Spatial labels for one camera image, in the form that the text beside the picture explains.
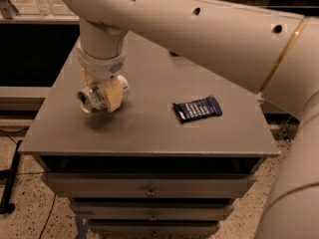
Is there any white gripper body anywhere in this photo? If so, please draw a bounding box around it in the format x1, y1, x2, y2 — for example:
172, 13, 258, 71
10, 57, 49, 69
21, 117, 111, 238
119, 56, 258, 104
77, 44, 126, 85

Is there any white green 7up can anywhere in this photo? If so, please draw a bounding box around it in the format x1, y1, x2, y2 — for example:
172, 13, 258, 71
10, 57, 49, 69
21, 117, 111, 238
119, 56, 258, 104
77, 75, 130, 115

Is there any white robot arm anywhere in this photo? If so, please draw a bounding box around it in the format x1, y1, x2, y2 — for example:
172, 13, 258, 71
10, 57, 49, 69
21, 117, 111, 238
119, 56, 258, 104
63, 0, 319, 239

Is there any grey drawer cabinet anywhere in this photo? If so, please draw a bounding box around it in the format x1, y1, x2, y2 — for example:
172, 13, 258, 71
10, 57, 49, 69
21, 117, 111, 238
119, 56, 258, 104
18, 30, 280, 238

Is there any dark blue snack packet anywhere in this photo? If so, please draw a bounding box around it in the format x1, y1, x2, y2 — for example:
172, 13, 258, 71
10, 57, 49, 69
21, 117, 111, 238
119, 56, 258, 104
173, 96, 222, 122

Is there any top grey drawer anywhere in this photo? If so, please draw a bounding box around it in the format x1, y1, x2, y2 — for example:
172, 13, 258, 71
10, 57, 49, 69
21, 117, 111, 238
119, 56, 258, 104
42, 173, 255, 199

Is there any grey drawer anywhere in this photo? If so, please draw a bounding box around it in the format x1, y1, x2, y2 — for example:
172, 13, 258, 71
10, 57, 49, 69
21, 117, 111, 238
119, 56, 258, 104
89, 220, 219, 236
42, 173, 255, 199
71, 202, 233, 221

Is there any middle grey drawer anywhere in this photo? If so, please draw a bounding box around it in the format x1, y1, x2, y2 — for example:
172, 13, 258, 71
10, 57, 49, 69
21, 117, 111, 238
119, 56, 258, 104
71, 202, 233, 221

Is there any bottom grey drawer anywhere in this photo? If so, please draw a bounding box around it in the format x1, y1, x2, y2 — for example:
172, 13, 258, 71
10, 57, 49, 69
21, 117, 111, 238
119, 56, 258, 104
89, 220, 219, 236

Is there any blue tape on floor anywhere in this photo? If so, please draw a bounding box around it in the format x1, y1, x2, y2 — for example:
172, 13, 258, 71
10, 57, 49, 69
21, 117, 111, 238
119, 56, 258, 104
75, 216, 96, 239

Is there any black floor stand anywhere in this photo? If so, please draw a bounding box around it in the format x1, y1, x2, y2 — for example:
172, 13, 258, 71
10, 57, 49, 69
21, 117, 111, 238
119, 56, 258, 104
0, 140, 22, 214

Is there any black floor cable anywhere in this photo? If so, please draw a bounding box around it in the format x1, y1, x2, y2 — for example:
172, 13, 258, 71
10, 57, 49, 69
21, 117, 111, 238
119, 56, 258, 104
0, 126, 58, 239

